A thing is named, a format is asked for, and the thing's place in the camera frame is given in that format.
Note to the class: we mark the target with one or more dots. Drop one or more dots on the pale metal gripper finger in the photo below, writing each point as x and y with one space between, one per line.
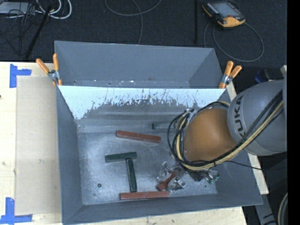
166 170
178 184

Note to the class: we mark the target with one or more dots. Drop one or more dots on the short red-brown block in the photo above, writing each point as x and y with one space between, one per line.
167 181

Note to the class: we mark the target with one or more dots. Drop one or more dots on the dark green flat block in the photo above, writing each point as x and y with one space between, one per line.
132 176
119 156

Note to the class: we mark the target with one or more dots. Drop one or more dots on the grey metal bin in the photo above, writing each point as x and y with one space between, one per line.
112 174

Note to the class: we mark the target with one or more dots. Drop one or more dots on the pale wood flat board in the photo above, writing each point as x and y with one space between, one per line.
35 149

